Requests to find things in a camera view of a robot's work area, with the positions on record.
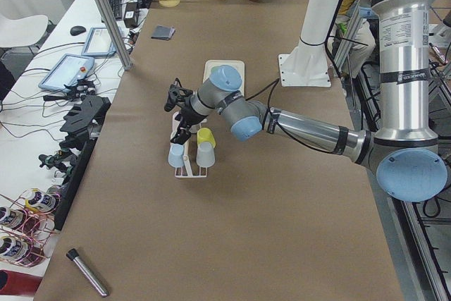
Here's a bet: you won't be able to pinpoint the white chair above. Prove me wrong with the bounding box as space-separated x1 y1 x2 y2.
1 14 49 49

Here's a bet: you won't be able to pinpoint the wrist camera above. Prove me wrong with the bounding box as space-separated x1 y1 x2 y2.
164 78 193 112

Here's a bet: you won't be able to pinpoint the black tool holder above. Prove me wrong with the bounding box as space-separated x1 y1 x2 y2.
59 95 111 150

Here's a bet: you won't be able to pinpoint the teach pendant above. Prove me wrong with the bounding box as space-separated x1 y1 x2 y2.
81 27 116 58
38 54 94 92

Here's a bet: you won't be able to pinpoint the white cup rack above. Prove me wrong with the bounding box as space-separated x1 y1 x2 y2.
175 118 207 178

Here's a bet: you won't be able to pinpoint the near teach pendant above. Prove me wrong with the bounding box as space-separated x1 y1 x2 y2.
38 54 94 92

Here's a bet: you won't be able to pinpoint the yellow cup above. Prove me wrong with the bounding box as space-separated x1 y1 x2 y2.
197 128 216 148

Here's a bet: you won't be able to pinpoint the cream tray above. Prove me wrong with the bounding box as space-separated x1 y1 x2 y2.
203 59 245 94

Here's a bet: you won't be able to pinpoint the black keyboard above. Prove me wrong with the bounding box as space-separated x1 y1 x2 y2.
108 0 122 20

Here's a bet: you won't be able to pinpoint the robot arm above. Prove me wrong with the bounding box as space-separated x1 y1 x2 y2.
164 0 448 202

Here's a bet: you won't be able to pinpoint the grey cup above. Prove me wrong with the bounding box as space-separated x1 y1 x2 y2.
196 142 216 168

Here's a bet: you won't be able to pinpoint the black computer mouse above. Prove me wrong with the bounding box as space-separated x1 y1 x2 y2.
70 25 87 37

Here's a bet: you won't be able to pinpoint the grey folded cloth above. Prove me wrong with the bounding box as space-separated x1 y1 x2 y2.
151 25 175 40

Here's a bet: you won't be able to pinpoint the aluminium frame post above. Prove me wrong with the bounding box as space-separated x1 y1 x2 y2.
94 0 132 70

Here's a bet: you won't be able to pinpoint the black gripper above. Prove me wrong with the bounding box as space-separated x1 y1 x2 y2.
171 96 210 145

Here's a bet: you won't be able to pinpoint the far teach pendant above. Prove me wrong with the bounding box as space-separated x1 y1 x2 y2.
81 27 116 58

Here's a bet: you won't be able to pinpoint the metal cylinder black cap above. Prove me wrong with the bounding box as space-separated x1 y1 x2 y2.
66 248 109 297

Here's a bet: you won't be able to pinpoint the blue cup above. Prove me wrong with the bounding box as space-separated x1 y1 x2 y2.
168 143 185 168

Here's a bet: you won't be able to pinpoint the seated person grey clothes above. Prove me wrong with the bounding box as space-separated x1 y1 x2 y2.
335 0 376 78

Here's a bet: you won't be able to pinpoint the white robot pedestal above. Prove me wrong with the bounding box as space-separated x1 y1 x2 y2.
279 0 340 87

